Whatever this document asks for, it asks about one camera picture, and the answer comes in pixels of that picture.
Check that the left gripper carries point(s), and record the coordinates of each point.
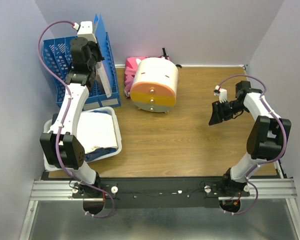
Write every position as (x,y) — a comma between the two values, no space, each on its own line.
(95,45)

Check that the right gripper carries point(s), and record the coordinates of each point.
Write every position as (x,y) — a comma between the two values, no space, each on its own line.
(217,117)

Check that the blue document folder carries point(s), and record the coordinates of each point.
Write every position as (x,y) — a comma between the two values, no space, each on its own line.
(104,75)

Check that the yellow drawer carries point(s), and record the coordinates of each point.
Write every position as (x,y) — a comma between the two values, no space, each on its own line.
(151,98)

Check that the grey bottom drawer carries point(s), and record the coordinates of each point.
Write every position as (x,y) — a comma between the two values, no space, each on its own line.
(155,108)

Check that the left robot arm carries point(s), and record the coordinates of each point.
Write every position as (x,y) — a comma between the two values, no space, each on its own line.
(61,148)

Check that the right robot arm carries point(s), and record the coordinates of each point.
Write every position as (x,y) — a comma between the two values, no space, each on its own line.
(267,141)

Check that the pink camouflage cloth bag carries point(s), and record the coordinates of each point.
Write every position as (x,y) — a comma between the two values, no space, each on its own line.
(131,66)

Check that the blue plastic file organizer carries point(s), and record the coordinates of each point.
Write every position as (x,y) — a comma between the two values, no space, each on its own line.
(56,55)

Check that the white mini drawer cabinet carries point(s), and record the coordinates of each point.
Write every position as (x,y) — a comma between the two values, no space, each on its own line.
(158,70)

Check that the white laundry basket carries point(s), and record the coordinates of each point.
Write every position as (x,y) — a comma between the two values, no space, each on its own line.
(71,123)

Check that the white folded cloth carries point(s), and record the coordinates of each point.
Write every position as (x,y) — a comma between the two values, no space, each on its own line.
(96,132)

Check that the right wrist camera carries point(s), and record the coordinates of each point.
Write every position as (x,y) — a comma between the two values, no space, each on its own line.
(221,93)

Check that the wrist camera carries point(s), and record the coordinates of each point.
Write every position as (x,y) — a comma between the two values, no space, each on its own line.
(86,30)
(221,93)

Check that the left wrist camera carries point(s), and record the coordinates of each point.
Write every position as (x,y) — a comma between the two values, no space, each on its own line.
(86,30)

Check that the aluminium frame rail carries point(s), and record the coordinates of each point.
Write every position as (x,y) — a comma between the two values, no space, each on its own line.
(280,188)

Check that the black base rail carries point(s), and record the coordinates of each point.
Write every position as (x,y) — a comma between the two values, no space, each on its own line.
(161,192)

